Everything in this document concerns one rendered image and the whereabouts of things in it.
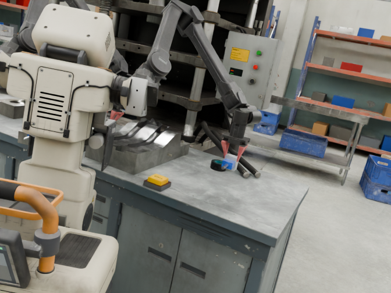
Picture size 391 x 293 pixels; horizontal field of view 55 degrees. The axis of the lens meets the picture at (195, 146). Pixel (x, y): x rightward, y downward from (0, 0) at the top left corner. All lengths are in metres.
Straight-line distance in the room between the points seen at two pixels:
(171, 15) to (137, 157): 0.57
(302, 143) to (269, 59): 3.12
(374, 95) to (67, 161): 7.27
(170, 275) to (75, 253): 0.68
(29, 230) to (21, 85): 0.43
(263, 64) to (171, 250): 1.17
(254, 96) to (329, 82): 5.91
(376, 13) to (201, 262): 7.10
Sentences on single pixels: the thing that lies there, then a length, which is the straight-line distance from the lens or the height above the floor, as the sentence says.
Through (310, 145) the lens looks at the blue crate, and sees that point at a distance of 5.20.
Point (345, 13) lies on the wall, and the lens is 8.13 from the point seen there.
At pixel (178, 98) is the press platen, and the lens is 2.30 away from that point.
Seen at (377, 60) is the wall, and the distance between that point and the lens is 8.06.
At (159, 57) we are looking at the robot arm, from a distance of 1.25.
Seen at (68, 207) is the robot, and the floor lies 0.79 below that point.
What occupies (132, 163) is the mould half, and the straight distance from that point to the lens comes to 1.54.
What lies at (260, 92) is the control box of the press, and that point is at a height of 1.17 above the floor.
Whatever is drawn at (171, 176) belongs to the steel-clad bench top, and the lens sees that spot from 1.60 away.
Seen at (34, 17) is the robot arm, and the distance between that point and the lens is 1.46.
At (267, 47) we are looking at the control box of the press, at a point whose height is 1.42.
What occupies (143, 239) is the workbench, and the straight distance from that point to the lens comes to 1.61.
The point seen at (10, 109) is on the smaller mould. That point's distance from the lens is 2.20.
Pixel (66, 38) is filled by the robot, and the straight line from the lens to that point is 1.16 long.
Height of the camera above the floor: 1.35
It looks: 15 degrees down
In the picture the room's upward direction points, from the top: 11 degrees clockwise
